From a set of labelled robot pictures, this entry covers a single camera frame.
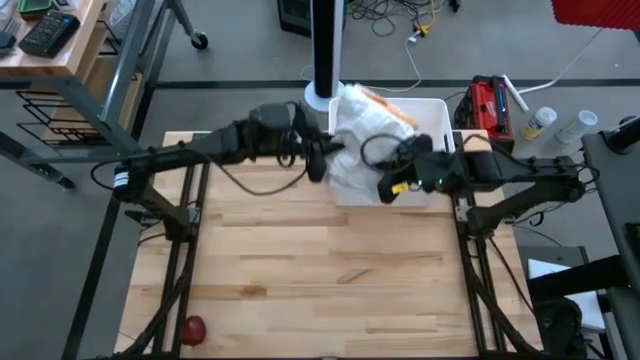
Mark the black aluminium table frame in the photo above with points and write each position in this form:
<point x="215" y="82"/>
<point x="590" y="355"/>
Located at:
<point x="185" y="210"/>

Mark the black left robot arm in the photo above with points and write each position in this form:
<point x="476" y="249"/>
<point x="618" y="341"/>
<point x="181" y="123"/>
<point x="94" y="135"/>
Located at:
<point x="190" y="150"/>

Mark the green tray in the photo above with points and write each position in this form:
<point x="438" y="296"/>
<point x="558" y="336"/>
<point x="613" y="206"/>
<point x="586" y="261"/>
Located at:
<point x="35" y="6"/>

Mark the black box on floor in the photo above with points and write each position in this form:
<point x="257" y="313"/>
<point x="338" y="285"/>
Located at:
<point x="292" y="15"/>

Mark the white plastic tube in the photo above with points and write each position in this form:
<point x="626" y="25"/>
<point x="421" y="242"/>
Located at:
<point x="514" y="92"/>

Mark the small red round object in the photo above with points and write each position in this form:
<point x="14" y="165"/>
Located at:
<point x="192" y="330"/>

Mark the cream towel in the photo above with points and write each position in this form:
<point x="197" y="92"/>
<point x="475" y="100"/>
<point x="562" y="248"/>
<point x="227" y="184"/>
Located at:
<point x="360" y="125"/>

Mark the grey equipment cart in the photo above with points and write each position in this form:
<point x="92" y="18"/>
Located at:
<point x="610" y="200"/>

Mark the white paper sheet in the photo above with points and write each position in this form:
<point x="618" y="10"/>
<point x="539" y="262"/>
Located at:
<point x="590" y="305"/>

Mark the black caster wheel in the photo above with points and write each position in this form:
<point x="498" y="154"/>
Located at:
<point x="199" y="41"/>

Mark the white perforated plastic basket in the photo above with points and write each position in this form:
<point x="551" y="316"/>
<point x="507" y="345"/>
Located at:
<point x="435" y="117"/>

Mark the black bag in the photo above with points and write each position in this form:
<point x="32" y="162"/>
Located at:
<point x="560" y="325"/>

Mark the yellow checked towel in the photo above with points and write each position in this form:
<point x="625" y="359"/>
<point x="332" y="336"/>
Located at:
<point x="392" y="110"/>

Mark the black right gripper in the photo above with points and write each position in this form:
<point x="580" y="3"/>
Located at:
<point x="425" y="172"/>

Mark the red ribbed panel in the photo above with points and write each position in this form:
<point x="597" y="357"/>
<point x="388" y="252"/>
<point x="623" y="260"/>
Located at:
<point x="595" y="12"/>

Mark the black keypad device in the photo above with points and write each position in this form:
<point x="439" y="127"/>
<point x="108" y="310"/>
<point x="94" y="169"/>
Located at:
<point x="50" y="32"/>

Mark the red tool bag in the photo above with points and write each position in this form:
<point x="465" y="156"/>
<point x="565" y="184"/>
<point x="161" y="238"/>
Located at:
<point x="487" y="110"/>

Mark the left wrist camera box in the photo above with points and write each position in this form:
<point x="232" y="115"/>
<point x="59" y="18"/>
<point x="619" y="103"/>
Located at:
<point x="270" y="119"/>

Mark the wooden workbench with steel frame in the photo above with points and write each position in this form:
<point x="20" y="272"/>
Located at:
<point x="60" y="55"/>

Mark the white plastic jar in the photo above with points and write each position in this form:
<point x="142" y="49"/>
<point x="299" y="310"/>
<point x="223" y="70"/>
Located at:
<point x="539" y="122"/>
<point x="577" y="126"/>

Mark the white and black tower fan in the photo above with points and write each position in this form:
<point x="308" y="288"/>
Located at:
<point x="325" y="50"/>

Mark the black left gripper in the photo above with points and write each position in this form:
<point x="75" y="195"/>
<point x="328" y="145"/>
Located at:
<point x="305" y="140"/>

